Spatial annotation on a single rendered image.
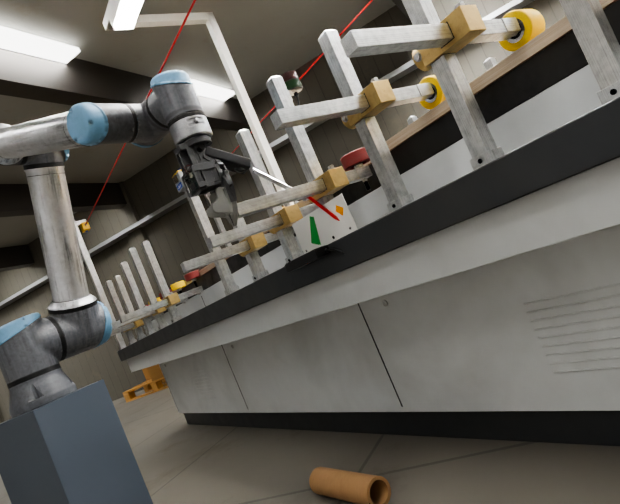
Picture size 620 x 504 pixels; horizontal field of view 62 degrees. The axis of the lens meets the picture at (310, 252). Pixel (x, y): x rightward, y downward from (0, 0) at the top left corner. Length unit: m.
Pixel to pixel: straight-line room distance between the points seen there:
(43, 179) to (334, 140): 5.66
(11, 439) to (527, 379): 1.42
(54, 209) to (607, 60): 1.50
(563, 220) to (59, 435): 1.39
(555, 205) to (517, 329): 0.47
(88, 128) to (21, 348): 0.78
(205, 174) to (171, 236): 7.46
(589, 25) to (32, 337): 1.58
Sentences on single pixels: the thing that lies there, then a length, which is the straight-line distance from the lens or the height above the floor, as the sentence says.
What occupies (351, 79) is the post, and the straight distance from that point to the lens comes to 1.24.
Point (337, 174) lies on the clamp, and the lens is 1.33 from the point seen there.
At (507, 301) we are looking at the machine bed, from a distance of 1.37.
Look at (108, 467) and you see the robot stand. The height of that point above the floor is 0.35.
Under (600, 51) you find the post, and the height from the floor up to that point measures 0.77.
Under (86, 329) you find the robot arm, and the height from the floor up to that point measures 0.77.
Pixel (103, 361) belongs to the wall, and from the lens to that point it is 10.27.
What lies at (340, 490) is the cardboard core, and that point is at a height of 0.05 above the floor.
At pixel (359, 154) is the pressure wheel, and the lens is 1.42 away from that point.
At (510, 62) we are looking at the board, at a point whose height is 0.89.
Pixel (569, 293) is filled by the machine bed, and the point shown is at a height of 0.38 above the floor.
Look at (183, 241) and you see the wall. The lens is 8.49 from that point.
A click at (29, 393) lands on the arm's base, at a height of 0.65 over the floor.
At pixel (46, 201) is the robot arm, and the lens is 1.79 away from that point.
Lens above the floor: 0.63
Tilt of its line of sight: 3 degrees up
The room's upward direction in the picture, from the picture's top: 23 degrees counter-clockwise
